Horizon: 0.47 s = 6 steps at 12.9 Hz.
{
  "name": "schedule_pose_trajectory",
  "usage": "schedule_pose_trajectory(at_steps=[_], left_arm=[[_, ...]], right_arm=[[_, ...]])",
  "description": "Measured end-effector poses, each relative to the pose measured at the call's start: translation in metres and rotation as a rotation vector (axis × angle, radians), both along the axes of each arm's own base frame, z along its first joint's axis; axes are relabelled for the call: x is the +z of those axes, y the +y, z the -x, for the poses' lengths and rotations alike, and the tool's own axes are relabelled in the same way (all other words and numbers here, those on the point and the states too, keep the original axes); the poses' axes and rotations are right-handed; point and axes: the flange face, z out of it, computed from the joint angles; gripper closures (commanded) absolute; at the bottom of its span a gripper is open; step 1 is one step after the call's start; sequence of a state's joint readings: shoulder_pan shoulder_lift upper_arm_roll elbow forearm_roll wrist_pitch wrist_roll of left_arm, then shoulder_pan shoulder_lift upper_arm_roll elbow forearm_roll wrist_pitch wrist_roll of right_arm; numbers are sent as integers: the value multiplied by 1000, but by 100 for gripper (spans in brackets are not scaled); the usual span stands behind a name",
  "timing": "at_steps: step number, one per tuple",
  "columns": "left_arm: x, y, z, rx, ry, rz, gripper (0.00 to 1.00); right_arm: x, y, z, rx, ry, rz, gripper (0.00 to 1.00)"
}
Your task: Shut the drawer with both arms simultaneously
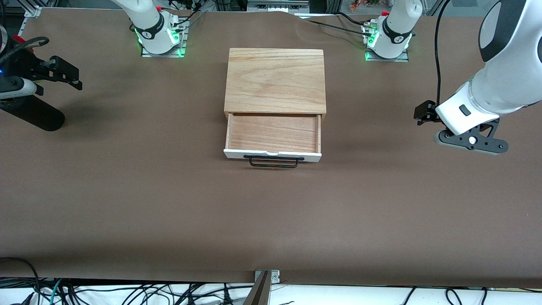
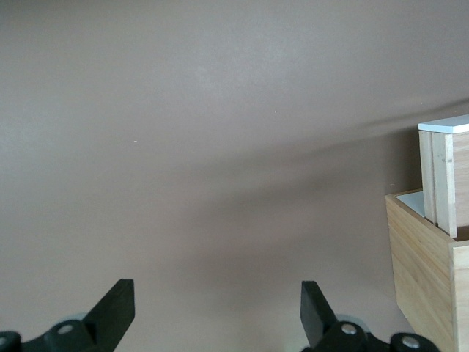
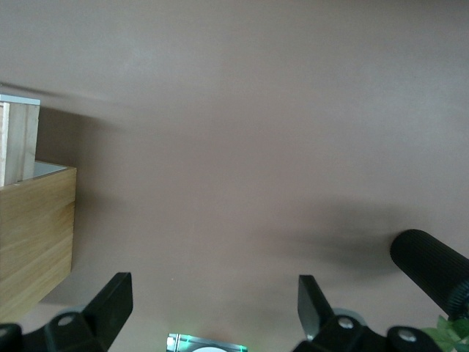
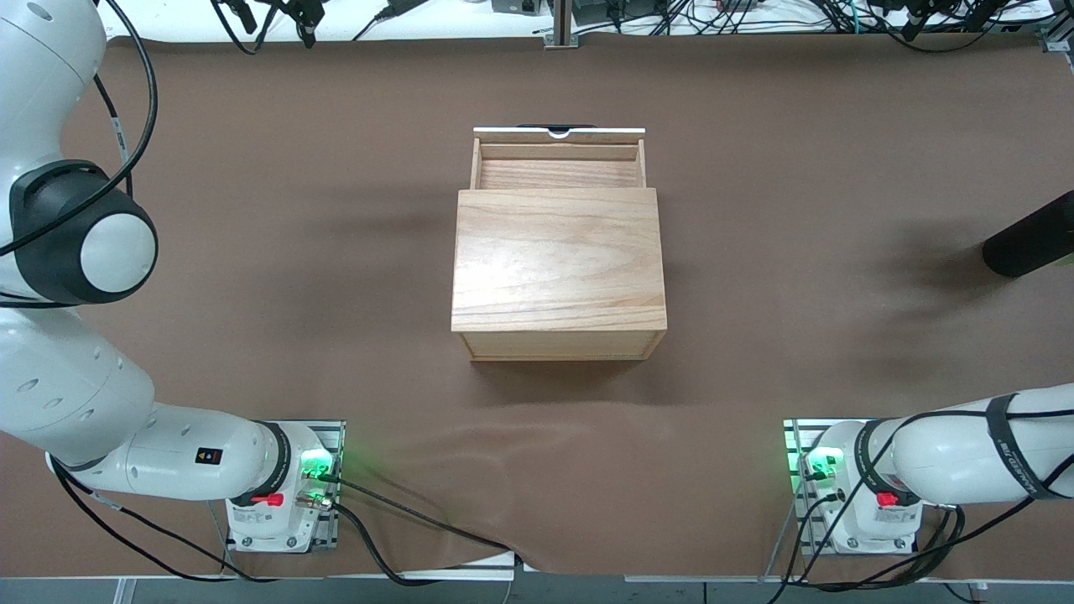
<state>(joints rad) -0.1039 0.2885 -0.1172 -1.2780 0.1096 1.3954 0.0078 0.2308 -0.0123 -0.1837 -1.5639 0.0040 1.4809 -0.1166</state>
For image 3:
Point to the black ribbed cylindrical vase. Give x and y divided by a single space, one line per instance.
428 264

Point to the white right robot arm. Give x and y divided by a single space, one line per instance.
183 342

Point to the wooden block with white top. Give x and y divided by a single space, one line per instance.
20 139

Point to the brown table cover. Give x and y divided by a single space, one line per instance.
234 128

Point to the red rose with green leaves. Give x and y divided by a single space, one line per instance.
448 331

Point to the light wooden drawer cabinet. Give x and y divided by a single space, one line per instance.
33 234

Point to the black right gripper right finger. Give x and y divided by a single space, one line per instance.
311 304

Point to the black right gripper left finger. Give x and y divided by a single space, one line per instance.
110 304

